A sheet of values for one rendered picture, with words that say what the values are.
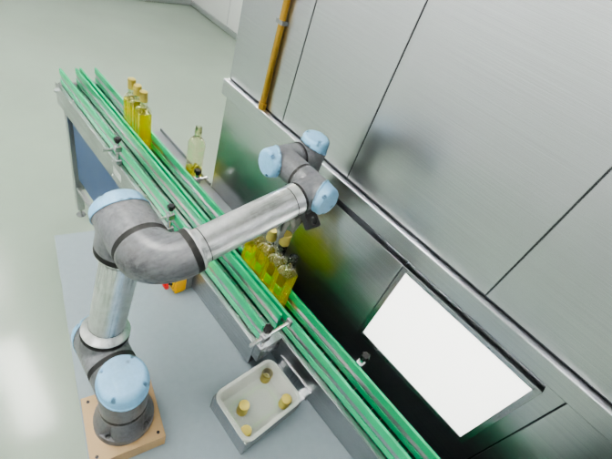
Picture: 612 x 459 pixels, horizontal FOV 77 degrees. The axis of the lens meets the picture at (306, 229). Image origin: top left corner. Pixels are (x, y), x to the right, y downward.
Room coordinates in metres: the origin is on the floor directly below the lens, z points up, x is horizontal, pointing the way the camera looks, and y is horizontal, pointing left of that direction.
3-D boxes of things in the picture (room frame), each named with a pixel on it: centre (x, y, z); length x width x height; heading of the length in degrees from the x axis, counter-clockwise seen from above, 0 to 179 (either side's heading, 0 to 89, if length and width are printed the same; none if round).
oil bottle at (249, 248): (0.96, 0.15, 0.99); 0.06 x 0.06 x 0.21; 56
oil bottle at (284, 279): (0.87, 0.00, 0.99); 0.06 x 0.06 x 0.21; 57
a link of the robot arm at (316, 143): (0.91, 0.07, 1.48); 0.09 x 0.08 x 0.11; 145
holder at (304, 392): (0.58, -0.08, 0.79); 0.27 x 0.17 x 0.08; 147
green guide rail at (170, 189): (1.26, 0.70, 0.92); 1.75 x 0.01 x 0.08; 57
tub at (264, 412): (0.56, -0.06, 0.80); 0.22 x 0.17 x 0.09; 147
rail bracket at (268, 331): (0.70, -0.02, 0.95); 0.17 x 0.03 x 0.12; 147
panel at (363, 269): (0.84, -0.28, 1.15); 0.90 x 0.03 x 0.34; 57
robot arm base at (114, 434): (0.38, 0.27, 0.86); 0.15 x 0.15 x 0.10
